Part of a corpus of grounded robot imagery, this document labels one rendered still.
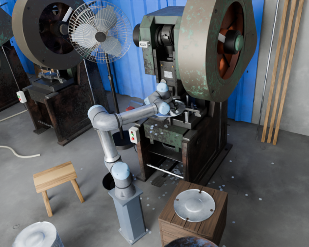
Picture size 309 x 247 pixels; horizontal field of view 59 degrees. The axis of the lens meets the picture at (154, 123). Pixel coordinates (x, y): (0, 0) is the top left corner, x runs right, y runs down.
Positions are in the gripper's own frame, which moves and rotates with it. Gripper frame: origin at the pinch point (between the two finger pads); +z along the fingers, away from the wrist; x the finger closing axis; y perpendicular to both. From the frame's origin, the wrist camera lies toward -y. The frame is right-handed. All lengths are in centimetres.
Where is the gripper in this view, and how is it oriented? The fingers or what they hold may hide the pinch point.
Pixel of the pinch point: (172, 114)
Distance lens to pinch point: 214.4
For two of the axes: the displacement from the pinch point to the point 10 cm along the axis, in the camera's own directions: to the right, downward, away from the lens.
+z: 3.1, 5.5, 7.7
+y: 8.5, 2.1, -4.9
